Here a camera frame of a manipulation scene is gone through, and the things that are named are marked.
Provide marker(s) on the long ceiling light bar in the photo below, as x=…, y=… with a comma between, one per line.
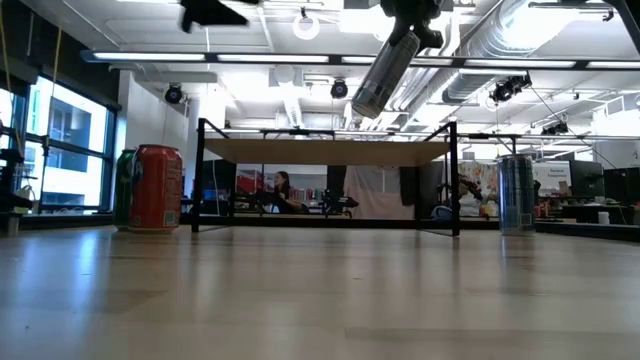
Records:
x=150, y=56

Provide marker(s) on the red soda can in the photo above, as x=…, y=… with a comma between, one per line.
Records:
x=155, y=190

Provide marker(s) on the pink hanging cloth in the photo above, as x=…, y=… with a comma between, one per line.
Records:
x=377, y=195

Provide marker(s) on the black round ceiling speaker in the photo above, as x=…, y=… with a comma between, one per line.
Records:
x=339, y=88
x=173, y=93

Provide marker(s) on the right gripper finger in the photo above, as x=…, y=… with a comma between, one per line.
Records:
x=431, y=39
x=402, y=34

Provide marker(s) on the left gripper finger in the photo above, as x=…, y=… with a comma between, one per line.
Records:
x=210, y=12

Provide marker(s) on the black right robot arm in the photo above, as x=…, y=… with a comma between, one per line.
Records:
x=631, y=25

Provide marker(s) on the white sign board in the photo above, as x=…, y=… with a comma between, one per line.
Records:
x=550, y=177

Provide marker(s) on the person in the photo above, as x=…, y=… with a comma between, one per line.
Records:
x=470, y=202
x=282, y=192

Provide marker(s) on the black framed window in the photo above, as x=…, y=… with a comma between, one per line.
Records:
x=75, y=185

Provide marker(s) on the tall white slim beverage can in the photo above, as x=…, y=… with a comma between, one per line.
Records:
x=385, y=75

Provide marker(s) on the white cup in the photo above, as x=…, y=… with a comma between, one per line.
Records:
x=603, y=218

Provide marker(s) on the black ceiling spotlight cluster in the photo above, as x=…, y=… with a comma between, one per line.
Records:
x=510, y=87
x=555, y=129

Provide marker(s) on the black equipment rack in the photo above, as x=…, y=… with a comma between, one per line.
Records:
x=10, y=200

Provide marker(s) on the black computer monitor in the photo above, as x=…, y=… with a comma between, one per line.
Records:
x=622, y=186
x=586, y=177

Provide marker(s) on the blue silver energy drink can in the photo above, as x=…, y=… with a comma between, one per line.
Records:
x=515, y=195

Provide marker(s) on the wooden shelf black metal frame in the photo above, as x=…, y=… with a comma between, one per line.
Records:
x=325, y=152

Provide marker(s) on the black aluminium table frame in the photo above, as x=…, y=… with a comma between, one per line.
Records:
x=350, y=222

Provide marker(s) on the green soda can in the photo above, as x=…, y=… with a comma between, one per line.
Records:
x=124, y=190

